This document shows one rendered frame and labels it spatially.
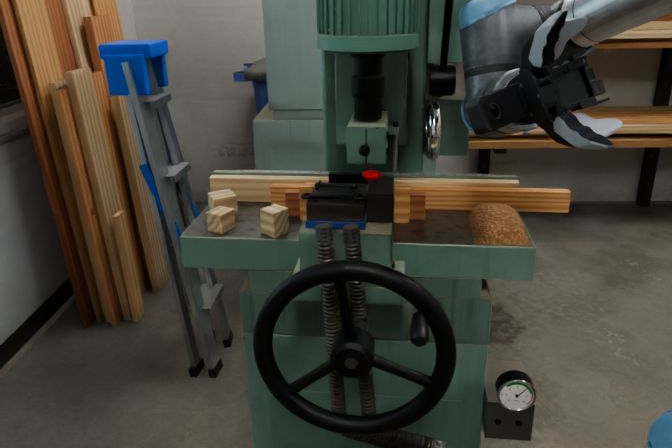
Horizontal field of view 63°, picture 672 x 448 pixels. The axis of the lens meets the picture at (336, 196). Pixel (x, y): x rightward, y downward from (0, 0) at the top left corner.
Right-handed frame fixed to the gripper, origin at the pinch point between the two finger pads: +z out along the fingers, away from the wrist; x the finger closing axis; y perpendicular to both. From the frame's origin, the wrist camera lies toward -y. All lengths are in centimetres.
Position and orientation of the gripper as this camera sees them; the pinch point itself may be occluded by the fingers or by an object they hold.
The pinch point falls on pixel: (582, 80)
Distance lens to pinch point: 64.6
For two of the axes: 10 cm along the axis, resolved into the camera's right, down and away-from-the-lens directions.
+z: 0.6, 0.4, -10.0
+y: 9.3, -3.6, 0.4
